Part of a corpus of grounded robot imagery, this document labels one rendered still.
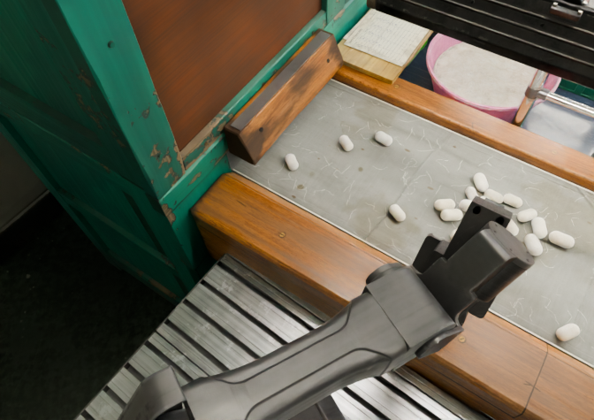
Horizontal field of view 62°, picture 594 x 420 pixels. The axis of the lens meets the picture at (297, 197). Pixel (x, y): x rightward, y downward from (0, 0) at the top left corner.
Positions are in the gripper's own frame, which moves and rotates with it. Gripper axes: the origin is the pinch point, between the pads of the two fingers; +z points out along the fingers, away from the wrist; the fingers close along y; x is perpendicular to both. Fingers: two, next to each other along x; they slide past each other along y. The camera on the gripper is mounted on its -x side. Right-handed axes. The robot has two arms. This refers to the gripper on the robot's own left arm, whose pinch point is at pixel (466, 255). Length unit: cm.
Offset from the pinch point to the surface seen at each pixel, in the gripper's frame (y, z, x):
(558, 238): -11.0, 18.9, -3.2
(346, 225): 19.2, 8.5, 8.1
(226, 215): 36.6, -1.2, 13.0
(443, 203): 7.1, 16.0, -0.8
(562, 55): 1.2, -0.2, -27.6
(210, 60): 44.5, -6.0, -10.7
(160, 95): 44.4, -15.1, -5.4
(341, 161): 27.0, 17.1, 0.8
